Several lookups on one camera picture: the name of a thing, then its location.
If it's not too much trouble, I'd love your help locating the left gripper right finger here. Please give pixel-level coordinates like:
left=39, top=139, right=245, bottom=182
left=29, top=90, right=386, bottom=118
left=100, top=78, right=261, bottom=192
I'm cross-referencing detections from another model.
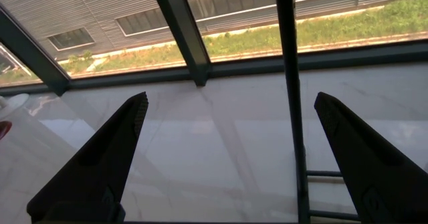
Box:
left=313, top=91, right=428, bottom=223

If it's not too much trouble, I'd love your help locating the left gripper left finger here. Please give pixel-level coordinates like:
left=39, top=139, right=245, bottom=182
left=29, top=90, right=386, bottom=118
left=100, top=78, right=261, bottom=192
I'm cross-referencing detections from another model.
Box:
left=26, top=91, right=150, bottom=223

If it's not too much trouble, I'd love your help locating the black clothes rack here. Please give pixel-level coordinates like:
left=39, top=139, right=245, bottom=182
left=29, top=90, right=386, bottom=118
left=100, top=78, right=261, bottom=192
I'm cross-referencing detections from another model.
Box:
left=274, top=0, right=361, bottom=224

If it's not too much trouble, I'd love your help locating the window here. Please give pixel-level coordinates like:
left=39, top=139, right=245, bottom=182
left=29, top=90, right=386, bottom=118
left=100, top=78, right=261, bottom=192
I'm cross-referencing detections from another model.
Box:
left=0, top=0, right=428, bottom=97

